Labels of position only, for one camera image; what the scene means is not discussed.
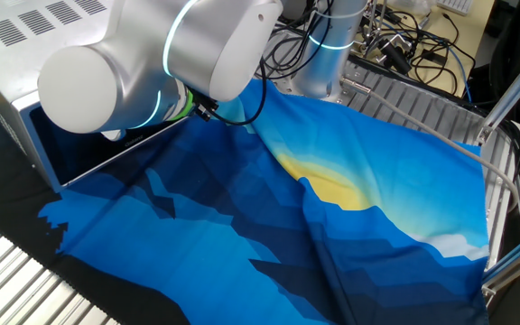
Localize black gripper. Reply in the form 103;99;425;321
189;89;219;122

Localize silver microwave body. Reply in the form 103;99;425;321
0;0;128;190

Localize silver robot mounting plate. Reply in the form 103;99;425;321
282;58;372;107

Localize blue mountain print cloth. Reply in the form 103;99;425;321
0;79;491;325

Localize white keyboard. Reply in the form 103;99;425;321
435;0;474;17

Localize wooden desk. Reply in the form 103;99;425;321
349;0;498;98

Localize black office chair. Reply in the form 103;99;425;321
489;0;520;91

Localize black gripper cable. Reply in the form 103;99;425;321
209;58;268;126

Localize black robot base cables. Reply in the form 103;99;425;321
259;0;333;82

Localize black camera on clamp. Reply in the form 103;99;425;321
375;33;413;76

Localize grey hose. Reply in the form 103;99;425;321
340;76;520;213

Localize black desk cables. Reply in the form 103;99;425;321
376;8;478;96

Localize blue cable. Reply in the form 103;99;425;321
444;44;473;104

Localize aluminium frame strut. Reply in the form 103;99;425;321
475;33;520;146

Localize blue aluminium rail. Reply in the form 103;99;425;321
480;223;520;297

